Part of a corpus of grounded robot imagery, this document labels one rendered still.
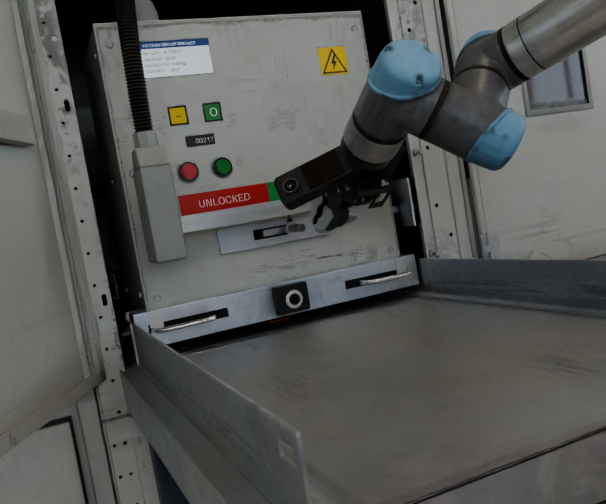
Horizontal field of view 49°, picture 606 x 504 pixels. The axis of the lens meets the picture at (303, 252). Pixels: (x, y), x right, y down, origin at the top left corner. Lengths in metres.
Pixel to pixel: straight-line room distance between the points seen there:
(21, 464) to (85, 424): 0.10
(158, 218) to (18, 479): 0.43
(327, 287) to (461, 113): 0.51
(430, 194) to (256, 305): 0.39
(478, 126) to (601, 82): 0.79
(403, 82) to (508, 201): 0.64
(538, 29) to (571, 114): 0.63
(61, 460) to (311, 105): 0.72
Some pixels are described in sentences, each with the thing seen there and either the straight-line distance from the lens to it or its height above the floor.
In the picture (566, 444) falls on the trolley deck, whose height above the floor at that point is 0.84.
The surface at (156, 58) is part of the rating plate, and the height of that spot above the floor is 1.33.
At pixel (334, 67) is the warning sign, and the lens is 1.26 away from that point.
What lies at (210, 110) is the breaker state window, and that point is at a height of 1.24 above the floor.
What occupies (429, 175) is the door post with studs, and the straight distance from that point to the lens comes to 1.27.
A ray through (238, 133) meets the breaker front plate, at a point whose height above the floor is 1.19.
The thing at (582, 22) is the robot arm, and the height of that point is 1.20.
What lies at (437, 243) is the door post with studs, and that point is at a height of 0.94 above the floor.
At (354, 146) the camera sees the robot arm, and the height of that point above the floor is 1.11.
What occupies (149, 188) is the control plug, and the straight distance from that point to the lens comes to 1.00.
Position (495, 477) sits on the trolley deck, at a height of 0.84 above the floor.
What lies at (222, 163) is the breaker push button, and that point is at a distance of 1.14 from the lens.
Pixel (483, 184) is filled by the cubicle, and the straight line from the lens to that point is 1.32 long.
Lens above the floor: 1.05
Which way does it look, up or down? 4 degrees down
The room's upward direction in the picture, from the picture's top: 10 degrees counter-clockwise
